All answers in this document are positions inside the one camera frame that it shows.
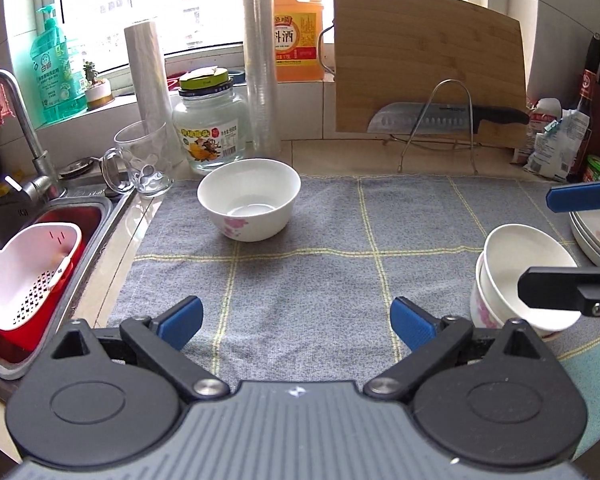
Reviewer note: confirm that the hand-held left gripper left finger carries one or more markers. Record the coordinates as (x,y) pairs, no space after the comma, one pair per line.
(182,317)

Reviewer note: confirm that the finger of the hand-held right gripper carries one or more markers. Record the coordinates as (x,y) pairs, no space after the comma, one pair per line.
(580,196)
(550,287)

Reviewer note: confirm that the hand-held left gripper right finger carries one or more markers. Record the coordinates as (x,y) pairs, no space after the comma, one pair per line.
(412,327)

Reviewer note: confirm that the white bowl pink flowers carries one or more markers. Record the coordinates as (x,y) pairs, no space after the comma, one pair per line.
(482,305)
(250,185)
(510,260)

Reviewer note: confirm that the green lid sauce jar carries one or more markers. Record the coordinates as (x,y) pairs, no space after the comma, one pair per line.
(595,167)

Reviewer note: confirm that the white printed plastic bag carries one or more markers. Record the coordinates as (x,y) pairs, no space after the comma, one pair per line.
(550,155)

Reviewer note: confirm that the red white seasoning bag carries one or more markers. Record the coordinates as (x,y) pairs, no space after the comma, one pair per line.
(535,120)

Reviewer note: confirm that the dark soy sauce bottle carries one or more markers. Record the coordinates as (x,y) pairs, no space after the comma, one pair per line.
(587,90)

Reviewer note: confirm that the grey teal checked towel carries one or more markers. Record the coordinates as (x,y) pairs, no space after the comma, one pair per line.
(330,260)

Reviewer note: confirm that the clear glass mug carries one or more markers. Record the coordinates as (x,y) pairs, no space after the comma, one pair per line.
(145,160)

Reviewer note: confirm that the white plastic strainer basket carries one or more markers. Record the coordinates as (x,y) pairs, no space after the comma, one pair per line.
(25,270)

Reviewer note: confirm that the glass jar, green lid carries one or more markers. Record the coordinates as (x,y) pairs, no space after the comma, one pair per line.
(210,145)

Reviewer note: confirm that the metal sink strainer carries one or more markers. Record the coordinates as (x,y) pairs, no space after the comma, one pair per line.
(80,166)

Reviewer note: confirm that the bamboo cutting board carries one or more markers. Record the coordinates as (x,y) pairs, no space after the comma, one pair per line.
(420,45)

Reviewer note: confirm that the small potted plant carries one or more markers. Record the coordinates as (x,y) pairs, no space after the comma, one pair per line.
(99,95)

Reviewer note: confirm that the short plastic wrap roll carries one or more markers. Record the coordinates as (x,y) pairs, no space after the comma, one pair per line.
(147,75)

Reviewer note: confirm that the steel faucet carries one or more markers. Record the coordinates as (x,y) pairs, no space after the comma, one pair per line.
(27,125)

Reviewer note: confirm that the green dish soap bottle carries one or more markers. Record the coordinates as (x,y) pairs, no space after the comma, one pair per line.
(55,85)

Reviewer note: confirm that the tall plastic wrap roll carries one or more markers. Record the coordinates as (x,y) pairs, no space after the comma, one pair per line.
(260,60)

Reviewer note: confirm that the orange cooking wine bottle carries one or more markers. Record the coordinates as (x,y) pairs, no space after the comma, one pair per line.
(297,35)

